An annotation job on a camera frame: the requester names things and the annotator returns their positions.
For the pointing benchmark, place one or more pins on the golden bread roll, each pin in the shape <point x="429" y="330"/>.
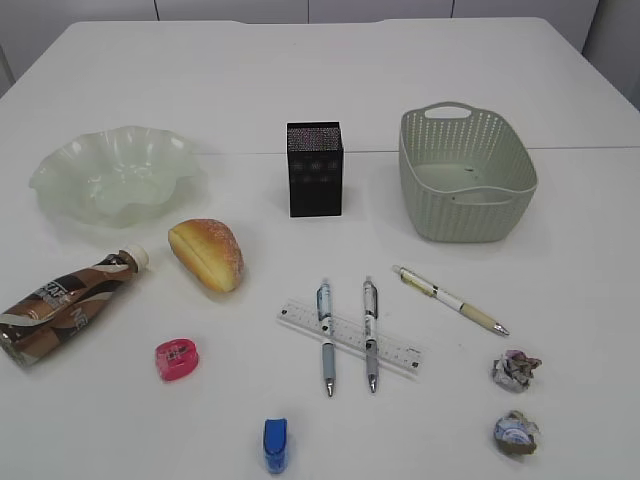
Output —
<point x="209" y="250"/>

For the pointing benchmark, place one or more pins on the paper ball pink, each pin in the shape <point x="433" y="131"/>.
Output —
<point x="513" y="370"/>

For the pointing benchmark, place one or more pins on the paper ball blue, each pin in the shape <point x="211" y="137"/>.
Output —
<point x="514" y="434"/>

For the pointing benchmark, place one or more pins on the brown coffee bottle white cap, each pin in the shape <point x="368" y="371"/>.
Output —
<point x="53" y="314"/>

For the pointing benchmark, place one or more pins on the blue grey click pen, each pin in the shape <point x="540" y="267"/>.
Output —
<point x="325" y="319"/>

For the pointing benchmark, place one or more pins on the grey white click pen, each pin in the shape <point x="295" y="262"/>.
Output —
<point x="370" y="303"/>

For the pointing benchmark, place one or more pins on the black mesh pen holder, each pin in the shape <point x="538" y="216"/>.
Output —
<point x="315" y="158"/>

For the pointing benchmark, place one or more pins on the white beige click pen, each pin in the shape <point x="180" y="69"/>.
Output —
<point x="465" y="309"/>

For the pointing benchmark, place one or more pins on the pale green plastic basket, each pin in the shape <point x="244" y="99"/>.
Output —
<point x="466" y="176"/>

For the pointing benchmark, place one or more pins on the pink pencil sharpener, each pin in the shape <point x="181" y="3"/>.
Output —
<point x="176" y="359"/>

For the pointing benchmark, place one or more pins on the pale green wavy glass plate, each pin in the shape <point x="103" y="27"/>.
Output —
<point x="116" y="178"/>

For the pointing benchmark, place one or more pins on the clear plastic ruler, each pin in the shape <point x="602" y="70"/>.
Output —
<point x="394" y="352"/>

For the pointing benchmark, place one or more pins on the blue correction tape dispenser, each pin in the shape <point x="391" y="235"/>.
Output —
<point x="275" y="445"/>

